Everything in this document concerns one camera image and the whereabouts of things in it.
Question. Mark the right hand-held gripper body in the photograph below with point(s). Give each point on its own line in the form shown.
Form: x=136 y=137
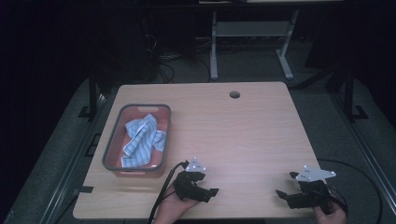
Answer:
x=311 y=194

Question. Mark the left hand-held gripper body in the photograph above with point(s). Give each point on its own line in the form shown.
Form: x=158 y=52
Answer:
x=186 y=186

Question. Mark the person's left hand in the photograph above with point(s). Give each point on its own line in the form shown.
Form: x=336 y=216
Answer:
x=174 y=209

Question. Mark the person's right hand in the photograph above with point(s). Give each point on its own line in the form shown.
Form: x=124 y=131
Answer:
x=330 y=215

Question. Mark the blue striped cloth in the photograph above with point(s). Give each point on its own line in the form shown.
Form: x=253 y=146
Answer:
x=141 y=141

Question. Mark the red basket with grey rim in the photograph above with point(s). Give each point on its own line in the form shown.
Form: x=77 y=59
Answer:
x=124 y=161

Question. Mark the black table edge clip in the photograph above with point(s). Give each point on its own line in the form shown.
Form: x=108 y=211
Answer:
x=83 y=189

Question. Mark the grey metal stand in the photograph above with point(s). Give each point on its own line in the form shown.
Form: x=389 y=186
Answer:
x=252 y=28

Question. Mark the aluminium frame rail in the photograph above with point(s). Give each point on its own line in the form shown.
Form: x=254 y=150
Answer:
x=67 y=174
x=364 y=152

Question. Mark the black upright post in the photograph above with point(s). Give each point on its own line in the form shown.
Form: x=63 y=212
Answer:
x=92 y=93
x=349 y=93

